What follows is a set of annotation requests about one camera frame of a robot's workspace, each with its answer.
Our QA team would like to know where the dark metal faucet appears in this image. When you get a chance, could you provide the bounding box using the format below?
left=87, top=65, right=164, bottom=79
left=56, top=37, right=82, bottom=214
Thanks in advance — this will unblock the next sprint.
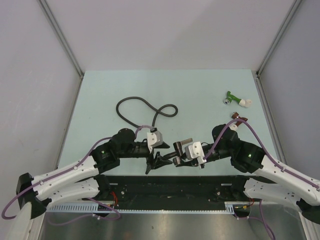
left=164, top=138, right=193, bottom=159

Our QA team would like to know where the grey flexible hose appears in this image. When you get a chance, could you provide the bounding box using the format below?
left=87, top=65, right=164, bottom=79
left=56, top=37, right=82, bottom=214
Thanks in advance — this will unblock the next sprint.
left=115, top=96, right=179, bottom=133

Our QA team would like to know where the green tap white elbow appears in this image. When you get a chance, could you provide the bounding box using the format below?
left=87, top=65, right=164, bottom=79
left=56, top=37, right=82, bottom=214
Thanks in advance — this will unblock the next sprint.
left=223, top=91, right=252, bottom=108

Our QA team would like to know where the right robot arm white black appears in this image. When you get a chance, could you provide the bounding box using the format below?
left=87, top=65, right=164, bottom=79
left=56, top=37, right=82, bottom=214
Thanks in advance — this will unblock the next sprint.
left=172, top=121, right=320, bottom=224

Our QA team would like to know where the brown tap white elbow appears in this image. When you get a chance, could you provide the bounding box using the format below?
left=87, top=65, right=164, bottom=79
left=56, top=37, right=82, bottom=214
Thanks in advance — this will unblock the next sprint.
left=230, top=112, right=249, bottom=131

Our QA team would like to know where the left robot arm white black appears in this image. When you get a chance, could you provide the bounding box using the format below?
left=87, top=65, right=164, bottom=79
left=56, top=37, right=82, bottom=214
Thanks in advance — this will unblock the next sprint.
left=16, top=127, right=172, bottom=219

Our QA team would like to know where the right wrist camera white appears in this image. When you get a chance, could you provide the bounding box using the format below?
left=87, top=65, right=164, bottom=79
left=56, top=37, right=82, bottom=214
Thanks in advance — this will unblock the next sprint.
left=184, top=141, right=207, bottom=166

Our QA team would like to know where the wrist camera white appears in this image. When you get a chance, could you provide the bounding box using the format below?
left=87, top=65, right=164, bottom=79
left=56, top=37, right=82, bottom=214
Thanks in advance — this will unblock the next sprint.
left=184, top=141, right=207, bottom=166
left=146, top=128, right=164, bottom=152

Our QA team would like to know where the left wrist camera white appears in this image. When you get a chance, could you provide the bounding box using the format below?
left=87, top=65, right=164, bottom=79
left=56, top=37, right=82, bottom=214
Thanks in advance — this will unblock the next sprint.
left=146, top=128, right=164, bottom=152

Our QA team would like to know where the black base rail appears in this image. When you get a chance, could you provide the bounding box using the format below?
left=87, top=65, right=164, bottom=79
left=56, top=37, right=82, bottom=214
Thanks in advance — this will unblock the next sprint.
left=47, top=175, right=259, bottom=212

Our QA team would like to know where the white slotted cable duct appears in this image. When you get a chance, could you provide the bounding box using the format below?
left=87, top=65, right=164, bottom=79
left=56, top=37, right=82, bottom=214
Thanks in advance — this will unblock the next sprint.
left=46, top=202, right=240, bottom=215

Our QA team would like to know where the left aluminium frame post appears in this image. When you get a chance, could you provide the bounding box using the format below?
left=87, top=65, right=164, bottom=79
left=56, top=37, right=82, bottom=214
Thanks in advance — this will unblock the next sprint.
left=37, top=0, right=84, bottom=80

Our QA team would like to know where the aluminium frame post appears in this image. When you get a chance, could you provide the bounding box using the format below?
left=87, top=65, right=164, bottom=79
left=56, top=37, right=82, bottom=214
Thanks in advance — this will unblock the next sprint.
left=255, top=0, right=305, bottom=78
left=37, top=0, right=84, bottom=80

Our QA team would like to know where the right aluminium frame post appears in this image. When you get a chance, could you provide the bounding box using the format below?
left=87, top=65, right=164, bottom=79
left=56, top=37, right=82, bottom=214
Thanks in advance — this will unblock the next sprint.
left=255, top=0, right=305, bottom=78

